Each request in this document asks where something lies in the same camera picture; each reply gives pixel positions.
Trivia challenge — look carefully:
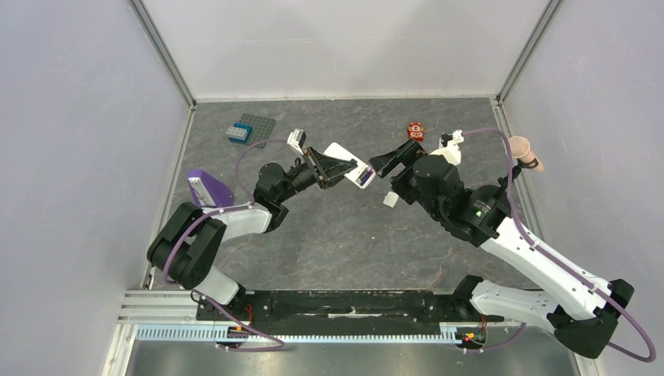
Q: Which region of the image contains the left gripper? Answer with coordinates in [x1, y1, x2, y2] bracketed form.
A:
[276, 145, 357, 204]

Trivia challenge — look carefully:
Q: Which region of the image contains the black battery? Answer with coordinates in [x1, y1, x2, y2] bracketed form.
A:
[357, 168, 373, 186]

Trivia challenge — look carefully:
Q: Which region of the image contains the blue purple battery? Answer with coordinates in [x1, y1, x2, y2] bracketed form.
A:
[358, 171, 374, 189]

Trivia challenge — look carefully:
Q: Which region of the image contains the white remote control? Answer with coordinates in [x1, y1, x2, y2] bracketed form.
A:
[323, 143, 376, 190]

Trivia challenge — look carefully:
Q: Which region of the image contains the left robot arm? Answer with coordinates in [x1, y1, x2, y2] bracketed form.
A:
[146, 147, 361, 320]

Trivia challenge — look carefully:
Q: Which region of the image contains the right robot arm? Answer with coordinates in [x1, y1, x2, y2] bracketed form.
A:
[369, 140, 634, 359]

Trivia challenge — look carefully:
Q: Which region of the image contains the white battery cover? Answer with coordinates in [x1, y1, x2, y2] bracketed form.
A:
[383, 191, 399, 208]

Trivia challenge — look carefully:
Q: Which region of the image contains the red toy block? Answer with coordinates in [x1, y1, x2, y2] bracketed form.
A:
[407, 122, 424, 142]

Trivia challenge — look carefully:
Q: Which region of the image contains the grey lego baseplate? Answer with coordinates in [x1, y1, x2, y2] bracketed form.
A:
[234, 114, 277, 146]

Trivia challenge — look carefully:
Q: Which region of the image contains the blue lego brick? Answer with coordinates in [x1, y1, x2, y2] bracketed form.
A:
[226, 122, 253, 144]

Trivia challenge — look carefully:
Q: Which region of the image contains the purple stand with white device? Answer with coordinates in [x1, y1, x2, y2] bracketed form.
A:
[187, 169, 235, 208]

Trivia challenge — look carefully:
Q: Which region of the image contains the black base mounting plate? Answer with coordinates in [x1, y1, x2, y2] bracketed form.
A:
[229, 275, 483, 336]

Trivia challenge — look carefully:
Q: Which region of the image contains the pink microphone on black stand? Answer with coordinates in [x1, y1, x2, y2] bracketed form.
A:
[508, 136, 544, 185]

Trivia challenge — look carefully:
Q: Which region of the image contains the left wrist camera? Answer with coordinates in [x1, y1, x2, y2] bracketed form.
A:
[287, 128, 306, 155]

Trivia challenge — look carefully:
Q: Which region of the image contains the white slotted cable duct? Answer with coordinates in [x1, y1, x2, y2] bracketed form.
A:
[135, 324, 462, 345]

